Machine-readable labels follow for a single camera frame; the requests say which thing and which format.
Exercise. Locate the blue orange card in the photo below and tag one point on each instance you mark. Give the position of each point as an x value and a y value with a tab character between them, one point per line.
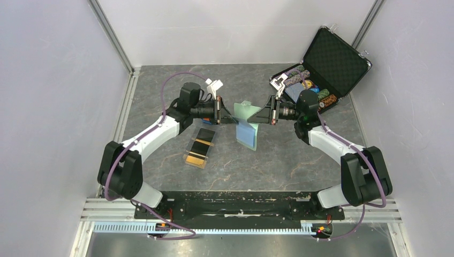
207	121

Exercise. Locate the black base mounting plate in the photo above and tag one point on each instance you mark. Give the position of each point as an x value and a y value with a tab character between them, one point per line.
244	209

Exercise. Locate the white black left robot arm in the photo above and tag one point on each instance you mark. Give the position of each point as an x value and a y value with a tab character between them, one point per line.
121	165

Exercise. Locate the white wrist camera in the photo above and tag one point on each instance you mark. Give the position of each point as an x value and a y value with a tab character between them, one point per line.
278	84
213	86

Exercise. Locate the black poker chip case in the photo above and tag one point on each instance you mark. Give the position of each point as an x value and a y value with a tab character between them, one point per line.
331	65

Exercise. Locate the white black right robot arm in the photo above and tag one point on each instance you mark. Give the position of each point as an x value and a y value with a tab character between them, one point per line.
364	176

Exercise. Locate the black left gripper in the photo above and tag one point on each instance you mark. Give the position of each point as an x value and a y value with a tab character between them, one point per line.
221	114

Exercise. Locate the green card holder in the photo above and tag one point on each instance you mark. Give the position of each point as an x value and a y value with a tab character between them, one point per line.
246	133

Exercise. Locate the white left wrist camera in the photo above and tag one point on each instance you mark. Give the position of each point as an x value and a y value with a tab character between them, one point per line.
213	86

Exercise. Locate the clear tray with cards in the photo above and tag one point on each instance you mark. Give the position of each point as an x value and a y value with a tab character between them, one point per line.
199	147

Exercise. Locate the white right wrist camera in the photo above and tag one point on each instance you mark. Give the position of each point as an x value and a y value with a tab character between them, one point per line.
278	84

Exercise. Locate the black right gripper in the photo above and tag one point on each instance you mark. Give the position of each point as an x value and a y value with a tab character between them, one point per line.
268	114

